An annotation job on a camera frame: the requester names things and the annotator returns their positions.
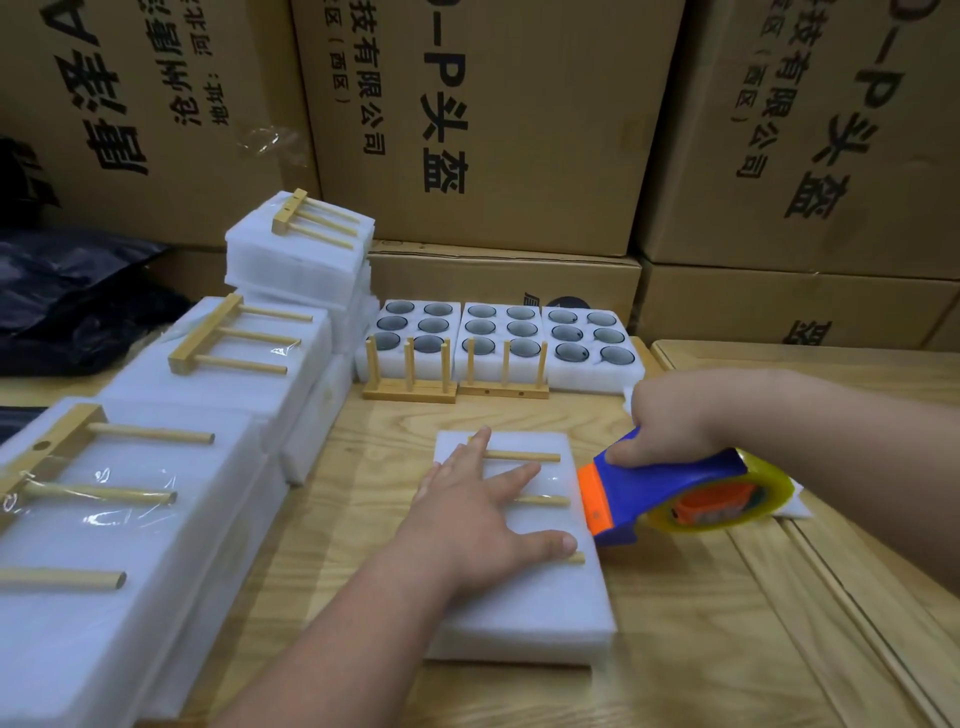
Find person's right forearm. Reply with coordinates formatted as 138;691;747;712
735;372;960;594

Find pile of white foam sheets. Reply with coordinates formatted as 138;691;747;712
619;378;815;522

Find black plastic bags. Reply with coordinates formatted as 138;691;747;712
0;405;47;444

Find person's left forearm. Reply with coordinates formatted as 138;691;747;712
217;547;467;728

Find stack of brown cardboard boxes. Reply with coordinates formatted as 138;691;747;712
0;0;960;354

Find black plastic bag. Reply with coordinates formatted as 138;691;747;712
0;138;192;377

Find orange and blue tape dispenser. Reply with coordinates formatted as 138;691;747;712
577;427;797;545

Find stack of white foam trays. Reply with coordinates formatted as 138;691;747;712
360;298;647;396

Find person's right hand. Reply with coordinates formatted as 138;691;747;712
604;370;767;470

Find person's left hand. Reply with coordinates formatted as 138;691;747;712
402;427;579;602

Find row of wooden peg racks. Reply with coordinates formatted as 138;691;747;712
361;333;552;404

